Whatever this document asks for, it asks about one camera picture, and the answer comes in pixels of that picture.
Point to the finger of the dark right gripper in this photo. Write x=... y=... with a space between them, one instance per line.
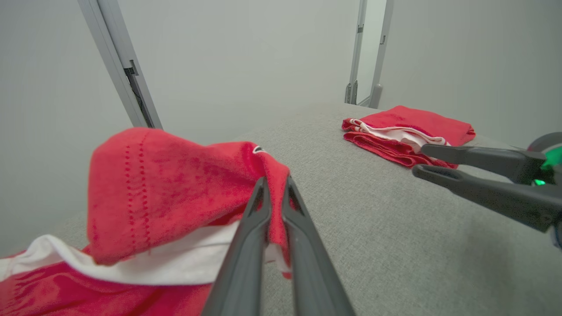
x=505 y=197
x=491 y=160

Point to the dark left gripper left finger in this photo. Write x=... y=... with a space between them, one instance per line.
x=246 y=263

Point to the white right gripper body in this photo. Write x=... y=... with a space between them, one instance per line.
x=553 y=149

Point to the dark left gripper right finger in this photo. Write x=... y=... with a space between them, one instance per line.
x=311 y=272

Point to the red white-sleeved Bulls jersey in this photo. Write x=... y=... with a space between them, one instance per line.
x=417 y=123

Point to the grey metal partition post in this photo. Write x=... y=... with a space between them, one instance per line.
x=355 y=66
x=118 y=61

